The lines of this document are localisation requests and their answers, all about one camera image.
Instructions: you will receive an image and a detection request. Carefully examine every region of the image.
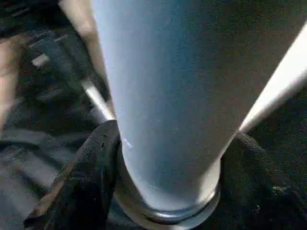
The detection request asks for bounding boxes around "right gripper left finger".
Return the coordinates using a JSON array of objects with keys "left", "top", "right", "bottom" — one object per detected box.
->
[{"left": 23, "top": 120, "right": 120, "bottom": 230}]

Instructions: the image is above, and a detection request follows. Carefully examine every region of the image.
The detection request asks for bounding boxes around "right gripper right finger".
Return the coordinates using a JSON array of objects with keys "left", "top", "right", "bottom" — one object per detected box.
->
[{"left": 213, "top": 132, "right": 307, "bottom": 230}]

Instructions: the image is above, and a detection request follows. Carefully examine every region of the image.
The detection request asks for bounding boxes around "white plastic table top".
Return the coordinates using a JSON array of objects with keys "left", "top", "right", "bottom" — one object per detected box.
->
[{"left": 58, "top": 0, "right": 307, "bottom": 134}]

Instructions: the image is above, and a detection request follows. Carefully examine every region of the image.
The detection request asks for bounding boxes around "white plastic table leg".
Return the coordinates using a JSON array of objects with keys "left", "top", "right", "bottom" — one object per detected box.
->
[{"left": 90, "top": 0, "right": 307, "bottom": 228}]

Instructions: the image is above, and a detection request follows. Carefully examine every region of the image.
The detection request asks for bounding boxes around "black plastic mat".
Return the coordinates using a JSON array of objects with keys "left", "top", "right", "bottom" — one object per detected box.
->
[{"left": 0, "top": 0, "right": 307, "bottom": 230}]

